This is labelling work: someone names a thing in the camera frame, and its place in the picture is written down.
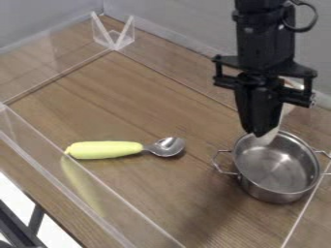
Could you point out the black metal table leg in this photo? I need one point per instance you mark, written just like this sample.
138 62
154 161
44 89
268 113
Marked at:
20 234

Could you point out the clear acrylic enclosure wall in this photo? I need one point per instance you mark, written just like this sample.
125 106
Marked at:
71 91

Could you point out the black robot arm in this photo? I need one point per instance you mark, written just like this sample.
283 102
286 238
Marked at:
252 81

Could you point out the silver metal pot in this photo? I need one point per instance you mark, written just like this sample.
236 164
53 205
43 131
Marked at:
275 173

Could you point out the clear acrylic corner bracket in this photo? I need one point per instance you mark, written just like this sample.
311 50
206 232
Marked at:
112 39

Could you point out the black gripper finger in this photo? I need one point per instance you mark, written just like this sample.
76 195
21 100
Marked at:
243 99
266 110

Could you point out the white orange plush mushroom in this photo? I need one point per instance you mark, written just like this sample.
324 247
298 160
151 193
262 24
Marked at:
266 139

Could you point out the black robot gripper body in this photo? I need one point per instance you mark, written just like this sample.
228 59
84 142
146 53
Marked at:
266 52

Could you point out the yellow handled metal spoon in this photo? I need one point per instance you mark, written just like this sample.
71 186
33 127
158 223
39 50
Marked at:
92 150

